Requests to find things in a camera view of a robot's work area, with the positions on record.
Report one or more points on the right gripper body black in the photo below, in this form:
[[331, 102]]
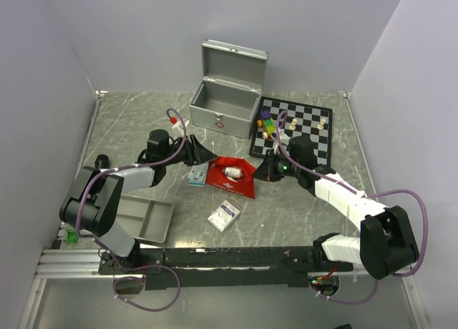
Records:
[[280, 166]]

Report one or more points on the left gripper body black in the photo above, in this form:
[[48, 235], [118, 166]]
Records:
[[187, 155]]

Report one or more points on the white bandage roll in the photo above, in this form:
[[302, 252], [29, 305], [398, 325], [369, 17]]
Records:
[[234, 172]]

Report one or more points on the red first aid pouch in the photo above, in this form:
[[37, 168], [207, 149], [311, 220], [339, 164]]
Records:
[[243, 186]]

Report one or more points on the silver metal medicine case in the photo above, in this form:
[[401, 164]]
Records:
[[229, 94]]

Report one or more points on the grey plastic divided tray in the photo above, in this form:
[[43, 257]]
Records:
[[145, 219]]

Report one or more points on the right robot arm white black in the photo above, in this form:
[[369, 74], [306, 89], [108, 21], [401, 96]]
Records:
[[386, 242]]

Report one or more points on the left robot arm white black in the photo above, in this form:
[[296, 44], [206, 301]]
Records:
[[93, 199]]

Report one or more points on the white chess piece left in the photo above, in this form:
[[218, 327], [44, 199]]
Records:
[[293, 124]]

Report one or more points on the white chess piece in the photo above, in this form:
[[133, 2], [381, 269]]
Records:
[[322, 124], [293, 124]]

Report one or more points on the colourful toy brick car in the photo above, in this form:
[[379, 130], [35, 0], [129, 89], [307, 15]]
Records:
[[266, 123]]

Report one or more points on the black white chessboard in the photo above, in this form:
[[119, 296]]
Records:
[[308, 117]]

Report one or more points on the white chess piece right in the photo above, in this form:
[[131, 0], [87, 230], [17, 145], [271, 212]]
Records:
[[322, 124]]

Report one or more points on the black marker orange cap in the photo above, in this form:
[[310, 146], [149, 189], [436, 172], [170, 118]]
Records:
[[102, 162]]

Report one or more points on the green plastic cup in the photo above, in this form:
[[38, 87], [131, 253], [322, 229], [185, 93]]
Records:
[[71, 236]]

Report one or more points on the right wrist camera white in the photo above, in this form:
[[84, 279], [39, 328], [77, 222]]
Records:
[[283, 137]]

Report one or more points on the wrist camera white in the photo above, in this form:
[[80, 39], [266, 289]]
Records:
[[177, 126], [283, 137]]

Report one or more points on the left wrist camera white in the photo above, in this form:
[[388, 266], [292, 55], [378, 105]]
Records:
[[177, 126]]

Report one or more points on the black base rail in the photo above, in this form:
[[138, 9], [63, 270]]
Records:
[[226, 266]]

